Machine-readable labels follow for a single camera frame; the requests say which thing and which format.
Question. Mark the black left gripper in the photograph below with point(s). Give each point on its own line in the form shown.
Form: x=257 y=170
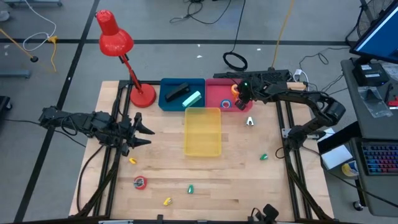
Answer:
x=126 y=135

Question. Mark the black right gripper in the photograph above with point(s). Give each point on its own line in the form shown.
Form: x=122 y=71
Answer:
x=248 y=91

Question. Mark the orange tape roll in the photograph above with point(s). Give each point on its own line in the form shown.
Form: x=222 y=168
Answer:
x=234 y=91

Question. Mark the small yellow stapler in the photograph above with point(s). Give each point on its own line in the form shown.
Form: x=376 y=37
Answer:
x=168 y=201
x=132 y=161

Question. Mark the blue tape roll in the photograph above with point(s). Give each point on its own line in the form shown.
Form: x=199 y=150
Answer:
x=222 y=104

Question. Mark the red tape roll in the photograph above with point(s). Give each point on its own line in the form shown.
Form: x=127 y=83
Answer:
x=145 y=183

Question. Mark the black stapler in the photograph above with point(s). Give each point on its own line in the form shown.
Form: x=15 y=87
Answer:
x=177 y=92

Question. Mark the mint green stapler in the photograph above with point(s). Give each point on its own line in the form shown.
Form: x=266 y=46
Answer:
x=191 y=99

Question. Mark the small green stapler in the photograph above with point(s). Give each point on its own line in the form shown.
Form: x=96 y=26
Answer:
x=190 y=189
x=263 y=157

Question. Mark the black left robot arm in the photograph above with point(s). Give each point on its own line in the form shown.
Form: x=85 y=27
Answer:
x=84 y=124

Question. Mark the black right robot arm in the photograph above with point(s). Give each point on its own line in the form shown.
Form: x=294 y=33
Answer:
x=311 y=99

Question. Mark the black perforated bar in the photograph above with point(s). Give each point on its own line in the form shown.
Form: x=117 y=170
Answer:
x=230 y=75

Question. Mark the pink plastic tray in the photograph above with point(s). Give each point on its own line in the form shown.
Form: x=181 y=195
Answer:
x=214 y=90

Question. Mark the small grey claw piece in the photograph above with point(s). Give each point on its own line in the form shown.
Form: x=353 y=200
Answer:
x=138 y=183

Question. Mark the white power adapter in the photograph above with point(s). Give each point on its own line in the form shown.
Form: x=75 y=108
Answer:
x=298 y=73

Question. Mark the blue plastic tray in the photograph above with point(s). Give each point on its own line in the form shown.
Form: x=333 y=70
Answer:
x=196 y=85

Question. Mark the yellow plastic tray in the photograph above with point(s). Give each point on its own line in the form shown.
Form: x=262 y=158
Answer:
x=202 y=132

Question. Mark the red desk lamp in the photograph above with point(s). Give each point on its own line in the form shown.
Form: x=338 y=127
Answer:
x=115 y=40

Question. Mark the grey desk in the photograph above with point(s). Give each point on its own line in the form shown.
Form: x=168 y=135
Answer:
x=354 y=105

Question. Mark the white box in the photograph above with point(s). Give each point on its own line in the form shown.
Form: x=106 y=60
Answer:
x=335 y=157

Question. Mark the black boxy device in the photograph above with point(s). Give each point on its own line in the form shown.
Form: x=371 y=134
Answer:
x=270 y=211

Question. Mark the black mini computer box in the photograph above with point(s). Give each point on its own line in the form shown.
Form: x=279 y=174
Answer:
x=370 y=77

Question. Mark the clear plastic bag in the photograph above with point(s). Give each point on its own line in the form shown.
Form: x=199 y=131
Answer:
x=373 y=102

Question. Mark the yellow rod with black foot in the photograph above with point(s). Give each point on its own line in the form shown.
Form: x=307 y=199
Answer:
x=34 y=59

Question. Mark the black floor fan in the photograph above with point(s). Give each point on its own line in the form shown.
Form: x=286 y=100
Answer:
x=367 y=21

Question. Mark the computer monitor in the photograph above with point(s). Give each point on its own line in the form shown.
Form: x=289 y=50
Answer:
x=379 y=37

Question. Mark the black floor object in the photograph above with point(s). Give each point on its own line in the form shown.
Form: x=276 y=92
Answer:
x=3 y=104

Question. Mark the grey stand foot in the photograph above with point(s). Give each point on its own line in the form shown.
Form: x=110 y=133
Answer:
x=31 y=3
x=14 y=73

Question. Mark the red tool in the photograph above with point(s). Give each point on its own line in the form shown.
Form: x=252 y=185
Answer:
x=394 y=102

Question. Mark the backlit keyboard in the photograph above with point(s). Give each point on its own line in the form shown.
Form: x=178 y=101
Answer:
x=381 y=158

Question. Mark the grey cart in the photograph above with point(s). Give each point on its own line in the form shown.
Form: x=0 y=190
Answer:
x=382 y=193

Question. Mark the black aluminium table frame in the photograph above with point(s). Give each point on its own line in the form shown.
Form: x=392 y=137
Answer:
x=152 y=82

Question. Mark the silver mounting bracket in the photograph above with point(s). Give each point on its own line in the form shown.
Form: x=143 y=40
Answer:
x=284 y=132

